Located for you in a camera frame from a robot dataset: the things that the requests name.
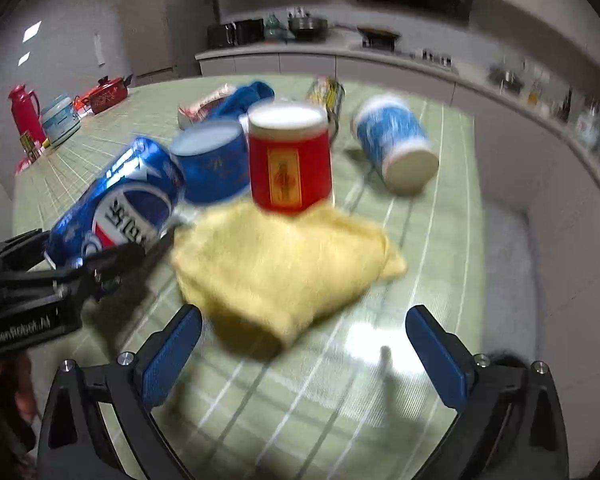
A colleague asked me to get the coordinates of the small black countertop oven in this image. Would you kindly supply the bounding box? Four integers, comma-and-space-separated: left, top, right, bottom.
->
207, 24, 238, 50

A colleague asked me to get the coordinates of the blue soda can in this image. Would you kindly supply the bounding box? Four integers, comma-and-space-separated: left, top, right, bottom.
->
44, 135, 187, 270

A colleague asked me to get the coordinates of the lidded black pan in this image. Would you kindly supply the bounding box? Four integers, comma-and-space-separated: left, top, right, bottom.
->
287, 7, 329, 41

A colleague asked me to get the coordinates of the person's left forearm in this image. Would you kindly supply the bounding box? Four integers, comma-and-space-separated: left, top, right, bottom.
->
0, 352, 38, 456

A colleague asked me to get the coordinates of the red thermos jug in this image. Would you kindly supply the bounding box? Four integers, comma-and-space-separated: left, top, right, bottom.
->
7, 85, 48, 146

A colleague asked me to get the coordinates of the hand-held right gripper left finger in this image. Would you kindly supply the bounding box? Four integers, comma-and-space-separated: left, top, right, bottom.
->
35, 304, 203, 480

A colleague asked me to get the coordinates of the black gas stove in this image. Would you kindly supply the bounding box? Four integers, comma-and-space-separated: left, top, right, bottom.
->
357, 35, 456, 70

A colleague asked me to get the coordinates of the red patterned pot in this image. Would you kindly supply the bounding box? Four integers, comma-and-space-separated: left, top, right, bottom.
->
87, 75, 133, 115

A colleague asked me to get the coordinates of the light blue pot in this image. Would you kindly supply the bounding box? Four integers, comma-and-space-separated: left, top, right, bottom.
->
40, 92, 82, 143

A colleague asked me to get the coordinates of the blue cloth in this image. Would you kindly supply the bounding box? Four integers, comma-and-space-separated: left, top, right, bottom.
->
215, 80, 276, 123

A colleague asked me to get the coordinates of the yellow cloth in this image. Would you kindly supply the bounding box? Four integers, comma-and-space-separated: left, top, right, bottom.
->
171, 200, 408, 358

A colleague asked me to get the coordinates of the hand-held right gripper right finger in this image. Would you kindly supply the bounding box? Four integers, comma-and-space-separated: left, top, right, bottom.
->
405, 304, 571, 480

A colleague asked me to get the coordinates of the dark blue paper cup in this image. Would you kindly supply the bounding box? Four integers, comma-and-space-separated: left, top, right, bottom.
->
171, 119, 253, 206

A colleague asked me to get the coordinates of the beige refrigerator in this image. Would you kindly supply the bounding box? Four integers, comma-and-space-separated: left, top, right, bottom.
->
117, 0, 201, 81

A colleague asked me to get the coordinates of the pink white snack wrapper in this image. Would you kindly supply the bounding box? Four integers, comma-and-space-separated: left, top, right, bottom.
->
177, 85, 238, 131

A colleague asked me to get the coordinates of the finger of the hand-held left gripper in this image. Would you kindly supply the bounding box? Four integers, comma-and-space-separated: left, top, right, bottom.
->
0, 232, 178, 306
0, 229, 56, 276

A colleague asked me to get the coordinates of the blue and white paper cup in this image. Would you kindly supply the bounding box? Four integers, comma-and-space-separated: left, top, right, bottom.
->
351, 94, 440, 196

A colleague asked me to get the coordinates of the wok with glass lid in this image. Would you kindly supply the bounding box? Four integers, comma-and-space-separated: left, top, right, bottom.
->
489, 62, 526, 93

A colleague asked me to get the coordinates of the yellow and black can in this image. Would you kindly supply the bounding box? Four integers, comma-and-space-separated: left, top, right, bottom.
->
306, 77, 346, 136

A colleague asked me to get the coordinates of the red paper cup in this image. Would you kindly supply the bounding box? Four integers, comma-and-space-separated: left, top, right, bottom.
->
247, 101, 332, 216

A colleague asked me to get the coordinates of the black frying pan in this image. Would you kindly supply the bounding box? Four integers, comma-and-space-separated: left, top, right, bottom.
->
356, 25, 401, 51

